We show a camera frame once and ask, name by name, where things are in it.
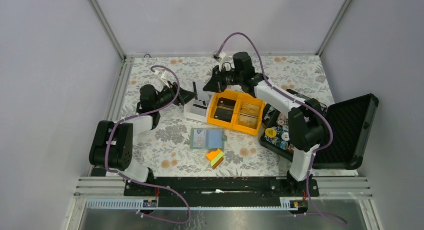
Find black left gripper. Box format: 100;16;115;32
153;81;197;111

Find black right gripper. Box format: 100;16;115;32
203;65;243;94

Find yellow plastic divided bin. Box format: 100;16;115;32
207;90;265;135

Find green card holder wallet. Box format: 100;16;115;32
189;128;227;150

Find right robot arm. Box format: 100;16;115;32
203;52;334;196

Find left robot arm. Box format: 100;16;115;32
88;82;197;195

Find black credit card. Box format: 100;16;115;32
213;97;236;122

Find white plastic bin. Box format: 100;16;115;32
183;90;214;123

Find orange green sticky notes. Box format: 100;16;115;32
205;148;225;169

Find yellow dealer button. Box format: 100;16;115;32
264;128;278;138

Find black poker chip case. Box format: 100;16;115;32
259;93;379;170

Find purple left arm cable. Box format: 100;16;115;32
104;65;192;224

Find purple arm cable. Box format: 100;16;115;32
104;65;192;224
215;32;348;226

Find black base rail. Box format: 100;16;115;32
123;174;320;209

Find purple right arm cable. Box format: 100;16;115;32
215;32;348;226

